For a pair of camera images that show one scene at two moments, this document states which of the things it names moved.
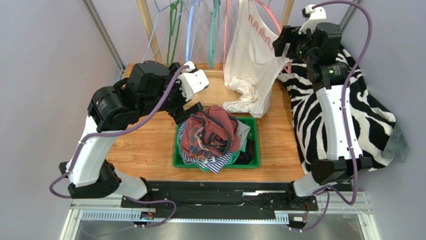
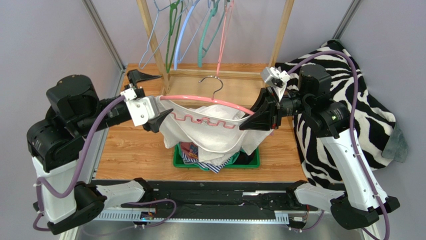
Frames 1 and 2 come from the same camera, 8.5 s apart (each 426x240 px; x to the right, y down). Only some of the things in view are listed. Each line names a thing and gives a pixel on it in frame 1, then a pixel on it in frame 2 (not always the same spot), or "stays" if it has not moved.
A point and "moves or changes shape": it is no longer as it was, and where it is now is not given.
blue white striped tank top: x=214 y=163 stays
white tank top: x=251 y=61 -> x=212 y=129
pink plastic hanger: x=276 y=21 -> x=212 y=100
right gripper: x=282 y=42 -> x=271 y=108
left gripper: x=179 y=113 -> x=155 y=124
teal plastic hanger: x=212 y=44 moves or changes shape
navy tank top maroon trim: x=245 y=157 stays
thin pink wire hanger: x=227 y=6 moves or changes shape
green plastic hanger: x=173 y=7 stays
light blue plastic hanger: x=189 y=56 -> x=182 y=33
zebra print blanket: x=374 y=128 stays
